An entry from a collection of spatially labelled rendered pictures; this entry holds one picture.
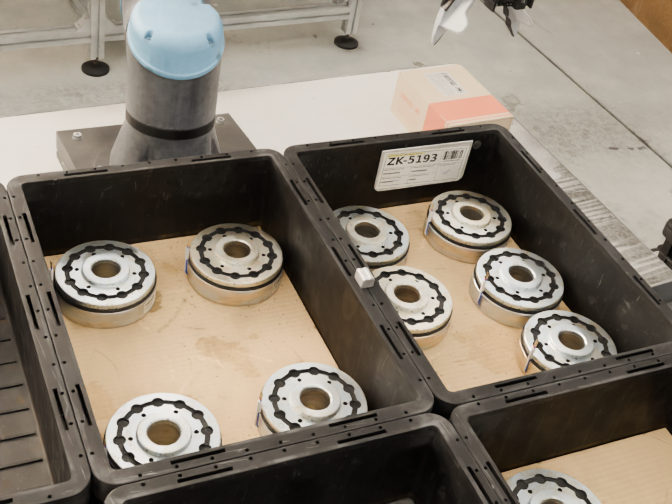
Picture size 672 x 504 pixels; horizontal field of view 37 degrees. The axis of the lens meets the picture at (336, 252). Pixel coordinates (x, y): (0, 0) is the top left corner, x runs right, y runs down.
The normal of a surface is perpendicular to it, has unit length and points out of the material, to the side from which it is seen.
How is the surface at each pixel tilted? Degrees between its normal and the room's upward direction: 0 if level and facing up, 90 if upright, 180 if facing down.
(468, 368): 0
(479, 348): 0
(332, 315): 90
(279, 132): 0
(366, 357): 90
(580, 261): 90
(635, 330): 90
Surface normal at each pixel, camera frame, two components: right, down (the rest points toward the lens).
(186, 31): 0.18, -0.71
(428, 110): -0.88, 0.18
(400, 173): 0.40, 0.64
